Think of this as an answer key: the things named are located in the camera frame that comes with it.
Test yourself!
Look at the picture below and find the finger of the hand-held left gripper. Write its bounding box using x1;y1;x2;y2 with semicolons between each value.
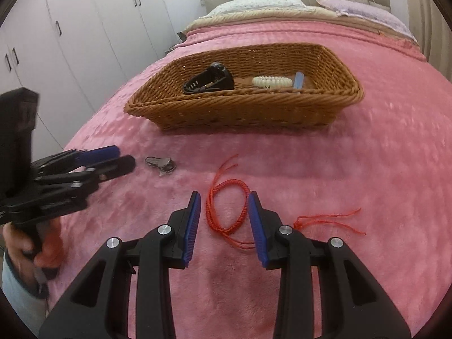
34;155;136;195
31;145;120;176

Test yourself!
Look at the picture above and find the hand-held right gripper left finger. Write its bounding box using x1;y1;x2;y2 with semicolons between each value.
38;190;202;339

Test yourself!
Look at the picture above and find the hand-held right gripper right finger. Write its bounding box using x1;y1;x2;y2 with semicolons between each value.
247;191;412;339

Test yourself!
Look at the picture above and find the red braided string bracelet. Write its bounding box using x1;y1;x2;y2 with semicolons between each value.
206;154;367;251

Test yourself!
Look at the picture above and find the small silver hair clip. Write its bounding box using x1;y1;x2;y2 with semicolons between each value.
144;156;176;177

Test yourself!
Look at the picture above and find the brown wicker basket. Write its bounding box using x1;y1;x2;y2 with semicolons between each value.
123;42;364;132

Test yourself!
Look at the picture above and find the black hair claw clip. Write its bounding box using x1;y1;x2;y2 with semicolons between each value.
182;62;235;95

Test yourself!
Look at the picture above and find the person's left forearm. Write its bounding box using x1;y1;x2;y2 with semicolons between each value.
0;250;49;327

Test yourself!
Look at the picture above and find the person's left hand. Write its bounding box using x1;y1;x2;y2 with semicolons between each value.
3;220;65;270

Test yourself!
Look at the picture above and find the white wardrobe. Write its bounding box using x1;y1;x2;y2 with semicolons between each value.
0;0;179;151

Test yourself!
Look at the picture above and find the grey nightstand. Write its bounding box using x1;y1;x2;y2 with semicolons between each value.
164;32;186;56

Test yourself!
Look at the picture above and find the beige blanket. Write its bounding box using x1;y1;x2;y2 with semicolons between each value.
184;6;418;42

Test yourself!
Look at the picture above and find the white patterned pillow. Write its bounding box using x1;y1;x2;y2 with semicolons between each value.
204;0;306;18

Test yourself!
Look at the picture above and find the lilac pillow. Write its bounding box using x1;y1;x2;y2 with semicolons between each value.
315;0;416;40

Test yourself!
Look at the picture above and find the grey curtain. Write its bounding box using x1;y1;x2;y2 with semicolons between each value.
403;0;452;75

